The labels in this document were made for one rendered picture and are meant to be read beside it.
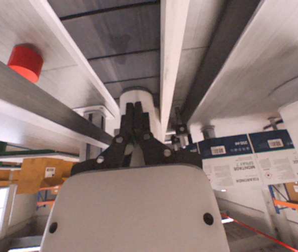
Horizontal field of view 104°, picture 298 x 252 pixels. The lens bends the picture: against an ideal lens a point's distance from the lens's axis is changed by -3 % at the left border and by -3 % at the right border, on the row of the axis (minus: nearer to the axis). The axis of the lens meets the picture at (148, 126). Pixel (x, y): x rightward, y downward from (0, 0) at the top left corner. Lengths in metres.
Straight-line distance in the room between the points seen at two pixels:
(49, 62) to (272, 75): 0.32
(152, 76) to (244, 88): 0.16
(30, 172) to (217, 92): 1.90
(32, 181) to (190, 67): 1.85
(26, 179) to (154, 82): 1.87
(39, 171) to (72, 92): 1.61
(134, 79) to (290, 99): 0.25
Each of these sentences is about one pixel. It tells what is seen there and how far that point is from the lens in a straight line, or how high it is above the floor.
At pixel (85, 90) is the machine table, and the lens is 0.29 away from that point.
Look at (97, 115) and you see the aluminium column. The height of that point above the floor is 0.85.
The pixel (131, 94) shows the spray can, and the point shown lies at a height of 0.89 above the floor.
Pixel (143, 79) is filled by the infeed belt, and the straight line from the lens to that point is 0.17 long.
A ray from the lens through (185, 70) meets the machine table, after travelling 0.25.
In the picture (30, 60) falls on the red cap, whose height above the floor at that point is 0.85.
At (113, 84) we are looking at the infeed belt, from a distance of 0.18.
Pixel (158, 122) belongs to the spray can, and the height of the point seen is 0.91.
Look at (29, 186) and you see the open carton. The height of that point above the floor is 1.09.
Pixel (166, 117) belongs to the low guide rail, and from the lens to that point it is 0.20.
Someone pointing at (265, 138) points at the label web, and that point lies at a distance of 0.49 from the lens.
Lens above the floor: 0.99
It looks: 19 degrees down
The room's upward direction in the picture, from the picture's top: 175 degrees clockwise
